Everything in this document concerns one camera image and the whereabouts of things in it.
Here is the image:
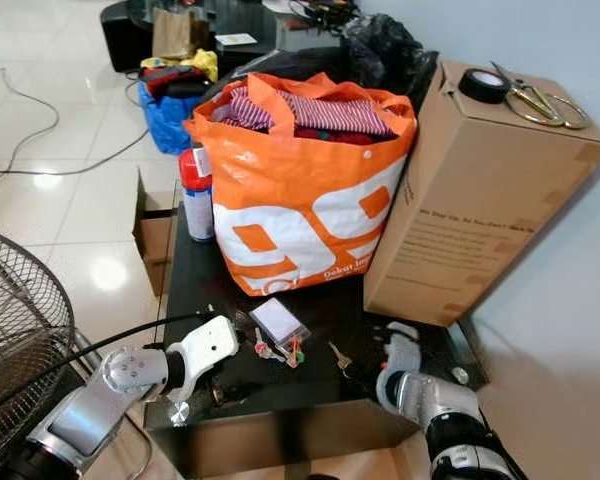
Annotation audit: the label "silver round table knob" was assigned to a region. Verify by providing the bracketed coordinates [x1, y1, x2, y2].
[167, 401, 191, 425]

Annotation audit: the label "small open cardboard box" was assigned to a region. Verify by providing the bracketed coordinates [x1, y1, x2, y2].
[134, 164, 192, 298]

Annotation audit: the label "single brass key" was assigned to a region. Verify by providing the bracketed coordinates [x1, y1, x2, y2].
[328, 341, 355, 377]

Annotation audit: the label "orange white shopping bag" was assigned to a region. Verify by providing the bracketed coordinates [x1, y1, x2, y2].
[185, 72, 419, 298]

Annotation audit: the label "gold handled scissors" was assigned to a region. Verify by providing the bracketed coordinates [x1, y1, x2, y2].
[489, 61, 592, 132]

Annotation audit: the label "black floor cable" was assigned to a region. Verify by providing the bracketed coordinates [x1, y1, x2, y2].
[0, 64, 153, 181]

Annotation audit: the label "black wire guard fan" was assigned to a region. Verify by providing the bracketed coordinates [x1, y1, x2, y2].
[0, 224, 103, 480]

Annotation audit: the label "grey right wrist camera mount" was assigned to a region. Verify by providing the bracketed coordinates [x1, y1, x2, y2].
[378, 321, 424, 375]

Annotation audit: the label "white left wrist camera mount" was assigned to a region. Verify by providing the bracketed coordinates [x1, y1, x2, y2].
[166, 315, 240, 402]

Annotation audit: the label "black glossy table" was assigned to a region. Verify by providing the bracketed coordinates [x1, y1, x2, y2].
[144, 203, 493, 480]

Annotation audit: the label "key bunch with coloured tags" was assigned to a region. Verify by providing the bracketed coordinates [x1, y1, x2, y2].
[253, 336, 310, 370]

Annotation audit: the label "black speaker box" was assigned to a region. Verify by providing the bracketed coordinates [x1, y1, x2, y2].
[99, 0, 157, 74]

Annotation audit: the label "large brown cardboard box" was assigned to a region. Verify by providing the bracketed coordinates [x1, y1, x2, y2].
[362, 60, 600, 328]

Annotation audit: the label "black tape roll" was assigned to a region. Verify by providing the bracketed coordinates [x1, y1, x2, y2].
[457, 67, 510, 105]

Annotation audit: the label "red capped spray can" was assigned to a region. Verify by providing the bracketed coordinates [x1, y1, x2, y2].
[178, 147, 217, 244]

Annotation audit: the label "brown paper bag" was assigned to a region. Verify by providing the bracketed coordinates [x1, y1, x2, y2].
[151, 7, 210, 62]

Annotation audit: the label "black rubbish bag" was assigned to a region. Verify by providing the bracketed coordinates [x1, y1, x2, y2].
[339, 13, 440, 107]

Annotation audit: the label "white paper sheet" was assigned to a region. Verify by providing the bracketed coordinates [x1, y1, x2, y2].
[214, 32, 258, 48]

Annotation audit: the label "blue plastic bag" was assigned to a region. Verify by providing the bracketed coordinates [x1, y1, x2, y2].
[137, 80, 193, 157]

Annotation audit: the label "red white striped cloth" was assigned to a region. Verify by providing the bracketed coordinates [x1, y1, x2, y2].
[218, 86, 397, 139]

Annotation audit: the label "white key card tag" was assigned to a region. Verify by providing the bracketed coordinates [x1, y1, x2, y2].
[249, 296, 312, 347]

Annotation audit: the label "yellow cloth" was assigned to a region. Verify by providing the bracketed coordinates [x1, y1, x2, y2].
[140, 48, 220, 85]

